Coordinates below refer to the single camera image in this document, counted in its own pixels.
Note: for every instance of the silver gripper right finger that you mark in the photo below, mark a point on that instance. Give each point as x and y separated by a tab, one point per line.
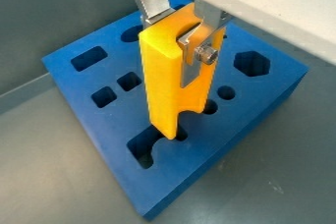
198	40

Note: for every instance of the yellow arch block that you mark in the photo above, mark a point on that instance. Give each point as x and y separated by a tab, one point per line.
162	60

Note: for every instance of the blue foam shape board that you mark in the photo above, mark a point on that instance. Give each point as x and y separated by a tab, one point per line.
98	73

